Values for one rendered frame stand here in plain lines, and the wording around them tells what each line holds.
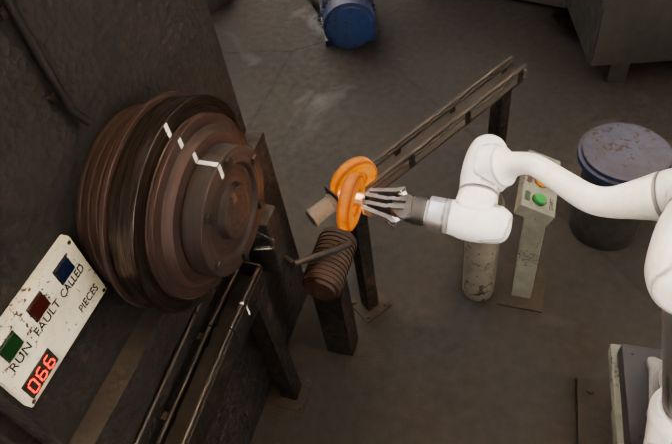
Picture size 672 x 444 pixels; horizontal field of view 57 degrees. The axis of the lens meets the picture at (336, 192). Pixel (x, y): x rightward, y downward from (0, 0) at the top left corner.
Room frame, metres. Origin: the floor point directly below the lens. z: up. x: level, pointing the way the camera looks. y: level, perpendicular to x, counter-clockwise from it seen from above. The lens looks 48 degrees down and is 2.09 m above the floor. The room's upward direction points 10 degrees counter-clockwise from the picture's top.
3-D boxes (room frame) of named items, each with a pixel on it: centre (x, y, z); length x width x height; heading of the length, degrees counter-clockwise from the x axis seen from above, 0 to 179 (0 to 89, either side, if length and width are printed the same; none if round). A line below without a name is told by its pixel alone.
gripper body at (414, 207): (1.03, -0.18, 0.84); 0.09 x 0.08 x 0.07; 65
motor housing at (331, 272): (1.17, 0.06, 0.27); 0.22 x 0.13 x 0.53; 155
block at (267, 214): (1.14, 0.23, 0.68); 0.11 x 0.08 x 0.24; 65
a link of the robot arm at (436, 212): (0.99, -0.25, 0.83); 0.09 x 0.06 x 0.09; 155
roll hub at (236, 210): (0.88, 0.23, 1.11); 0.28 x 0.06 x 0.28; 155
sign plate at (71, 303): (0.66, 0.56, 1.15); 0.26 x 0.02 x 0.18; 155
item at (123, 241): (0.93, 0.32, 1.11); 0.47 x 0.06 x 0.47; 155
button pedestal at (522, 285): (1.23, -0.63, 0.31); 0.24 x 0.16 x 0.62; 155
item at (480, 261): (1.26, -0.47, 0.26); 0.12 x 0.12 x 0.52
